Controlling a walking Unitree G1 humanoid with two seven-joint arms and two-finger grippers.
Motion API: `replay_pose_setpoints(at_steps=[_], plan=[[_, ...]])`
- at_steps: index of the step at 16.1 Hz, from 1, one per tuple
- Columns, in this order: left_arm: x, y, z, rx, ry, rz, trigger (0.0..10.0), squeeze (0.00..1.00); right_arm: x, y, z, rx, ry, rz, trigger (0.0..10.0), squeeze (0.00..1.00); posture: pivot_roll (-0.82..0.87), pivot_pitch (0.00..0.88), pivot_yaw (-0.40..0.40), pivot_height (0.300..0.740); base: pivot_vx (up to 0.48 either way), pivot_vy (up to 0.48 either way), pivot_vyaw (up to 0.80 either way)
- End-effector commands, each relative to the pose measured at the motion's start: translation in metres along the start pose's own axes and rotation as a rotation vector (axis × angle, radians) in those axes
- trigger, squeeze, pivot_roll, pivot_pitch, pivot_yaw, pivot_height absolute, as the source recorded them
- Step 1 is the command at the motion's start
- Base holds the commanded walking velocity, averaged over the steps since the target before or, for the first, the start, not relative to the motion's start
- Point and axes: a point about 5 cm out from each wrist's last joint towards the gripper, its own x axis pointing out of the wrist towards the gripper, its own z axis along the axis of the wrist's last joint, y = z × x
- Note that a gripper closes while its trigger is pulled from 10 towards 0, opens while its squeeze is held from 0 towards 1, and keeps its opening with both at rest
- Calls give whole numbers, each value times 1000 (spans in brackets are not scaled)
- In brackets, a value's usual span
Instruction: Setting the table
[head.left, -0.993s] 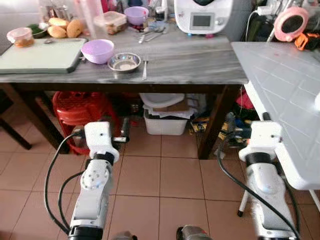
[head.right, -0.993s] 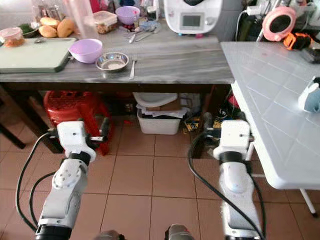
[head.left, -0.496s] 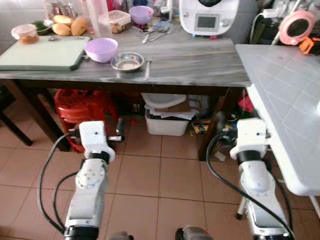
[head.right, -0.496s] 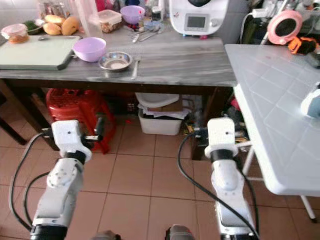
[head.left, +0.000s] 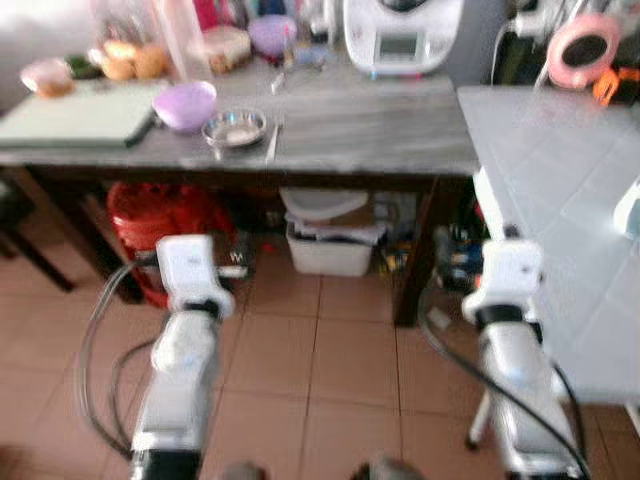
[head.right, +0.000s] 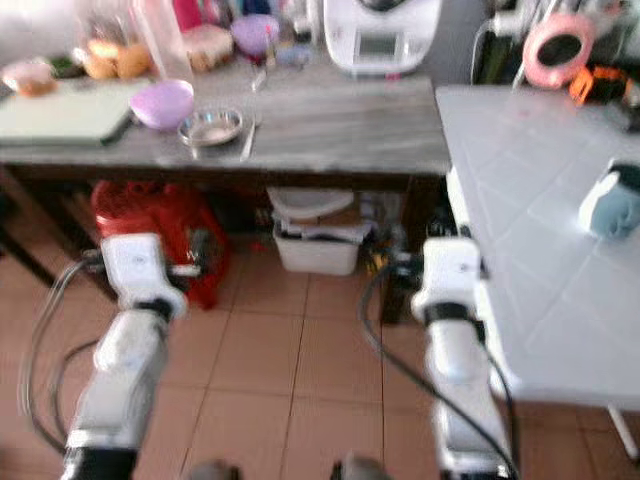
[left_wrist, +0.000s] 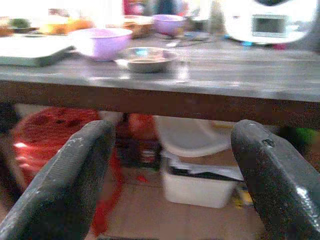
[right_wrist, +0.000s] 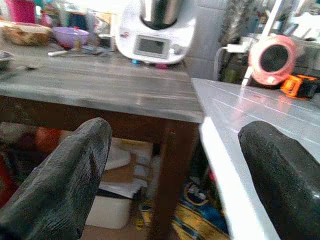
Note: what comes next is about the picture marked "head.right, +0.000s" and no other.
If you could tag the small silver spoon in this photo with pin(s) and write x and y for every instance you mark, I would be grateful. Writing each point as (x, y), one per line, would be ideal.
(260, 83)

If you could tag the light grey tiled table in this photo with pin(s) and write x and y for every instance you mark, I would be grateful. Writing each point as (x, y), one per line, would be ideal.
(540, 250)

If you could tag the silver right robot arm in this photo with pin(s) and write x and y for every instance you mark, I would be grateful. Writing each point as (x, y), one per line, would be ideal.
(460, 380)

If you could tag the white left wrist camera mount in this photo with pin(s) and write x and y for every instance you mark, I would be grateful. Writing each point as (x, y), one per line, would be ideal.
(140, 270)

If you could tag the blue grey cloth bundle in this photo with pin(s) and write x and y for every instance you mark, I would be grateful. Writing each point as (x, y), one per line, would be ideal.
(610, 205)

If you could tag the large purple plastic bowl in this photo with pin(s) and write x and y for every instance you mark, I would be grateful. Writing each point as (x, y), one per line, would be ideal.
(162, 103)

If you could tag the white plastic lid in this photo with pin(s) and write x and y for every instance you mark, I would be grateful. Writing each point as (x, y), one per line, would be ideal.
(305, 203)

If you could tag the stainless steel bowl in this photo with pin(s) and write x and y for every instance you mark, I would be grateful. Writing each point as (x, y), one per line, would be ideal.
(212, 128)

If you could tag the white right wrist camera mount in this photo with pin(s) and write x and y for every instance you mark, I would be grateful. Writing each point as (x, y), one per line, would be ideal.
(450, 275)

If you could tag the red plastic bag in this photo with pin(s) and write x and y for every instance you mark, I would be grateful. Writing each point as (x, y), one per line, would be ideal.
(150, 210)

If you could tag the white cutting board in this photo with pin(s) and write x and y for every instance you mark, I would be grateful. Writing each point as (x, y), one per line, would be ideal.
(60, 115)

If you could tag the grey right robot foot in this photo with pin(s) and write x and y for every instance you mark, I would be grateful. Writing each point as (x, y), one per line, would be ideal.
(360, 470)

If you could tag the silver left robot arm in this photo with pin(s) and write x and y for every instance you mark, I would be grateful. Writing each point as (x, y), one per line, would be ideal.
(120, 380)

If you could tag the brown bread loaf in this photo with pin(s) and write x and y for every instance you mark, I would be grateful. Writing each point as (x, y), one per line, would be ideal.
(208, 48)

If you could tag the dark wooden table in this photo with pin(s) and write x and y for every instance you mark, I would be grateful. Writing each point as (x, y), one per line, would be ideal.
(360, 120)

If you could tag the glass jar with food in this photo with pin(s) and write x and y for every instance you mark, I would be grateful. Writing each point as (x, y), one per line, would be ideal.
(28, 78)

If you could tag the dark wooden chair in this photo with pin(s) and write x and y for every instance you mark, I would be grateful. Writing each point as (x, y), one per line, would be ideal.
(10, 215)

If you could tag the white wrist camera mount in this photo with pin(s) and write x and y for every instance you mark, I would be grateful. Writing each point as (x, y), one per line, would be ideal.
(450, 275)
(140, 270)

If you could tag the white plastic bin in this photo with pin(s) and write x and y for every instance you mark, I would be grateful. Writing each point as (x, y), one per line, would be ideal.
(310, 257)

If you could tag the tall clear plastic container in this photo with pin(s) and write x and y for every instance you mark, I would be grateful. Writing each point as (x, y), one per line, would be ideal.
(168, 45)

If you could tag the orange black tool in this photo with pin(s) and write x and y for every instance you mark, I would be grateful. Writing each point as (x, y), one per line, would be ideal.
(585, 85)

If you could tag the white steel kitchen machine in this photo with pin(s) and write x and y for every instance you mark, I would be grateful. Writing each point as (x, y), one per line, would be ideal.
(380, 45)

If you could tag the small purple plastic bowl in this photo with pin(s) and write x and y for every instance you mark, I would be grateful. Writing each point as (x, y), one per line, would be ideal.
(253, 35)

